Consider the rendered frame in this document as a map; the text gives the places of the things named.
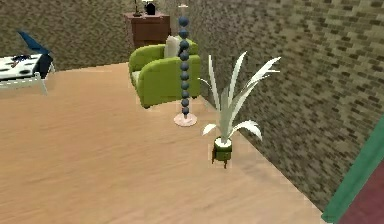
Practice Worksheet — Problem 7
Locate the pale house plant green pot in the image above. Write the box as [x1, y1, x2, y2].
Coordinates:
[198, 50, 282, 170]

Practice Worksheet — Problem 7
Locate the green armchair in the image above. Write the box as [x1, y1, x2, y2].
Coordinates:
[128, 38, 202, 110]

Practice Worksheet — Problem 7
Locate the blue beaded floor lamp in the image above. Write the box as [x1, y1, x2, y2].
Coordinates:
[173, 3, 198, 128]

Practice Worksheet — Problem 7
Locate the pale cushion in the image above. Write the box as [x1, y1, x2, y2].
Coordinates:
[163, 35, 183, 59]

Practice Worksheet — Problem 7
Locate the dark brown chest of drawers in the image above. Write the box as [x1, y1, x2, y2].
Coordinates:
[123, 11, 172, 50]

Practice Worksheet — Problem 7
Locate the black object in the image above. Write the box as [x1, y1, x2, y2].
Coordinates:
[145, 1, 157, 16]

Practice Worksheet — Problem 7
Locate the dark thin table lamp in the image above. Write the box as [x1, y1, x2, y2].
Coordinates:
[132, 0, 143, 18]

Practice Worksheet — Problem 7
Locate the dark blue chair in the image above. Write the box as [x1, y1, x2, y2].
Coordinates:
[17, 30, 55, 80]

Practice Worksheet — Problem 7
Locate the white low table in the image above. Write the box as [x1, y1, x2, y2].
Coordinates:
[0, 53, 56, 96]

